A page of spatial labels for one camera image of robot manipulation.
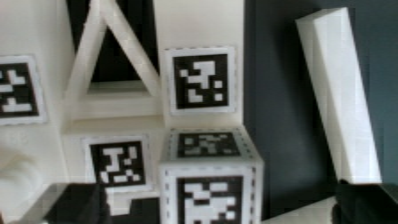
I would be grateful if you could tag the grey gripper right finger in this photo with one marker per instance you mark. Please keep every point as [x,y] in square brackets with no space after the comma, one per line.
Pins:
[366,204]

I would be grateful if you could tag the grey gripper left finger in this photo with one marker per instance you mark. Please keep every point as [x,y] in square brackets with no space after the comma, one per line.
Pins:
[82,208]

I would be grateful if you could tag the white chair back frame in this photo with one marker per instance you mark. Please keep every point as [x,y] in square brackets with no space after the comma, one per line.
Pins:
[77,104]

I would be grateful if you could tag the small tag cube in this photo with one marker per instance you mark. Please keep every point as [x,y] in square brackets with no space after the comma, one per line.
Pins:
[210,177]

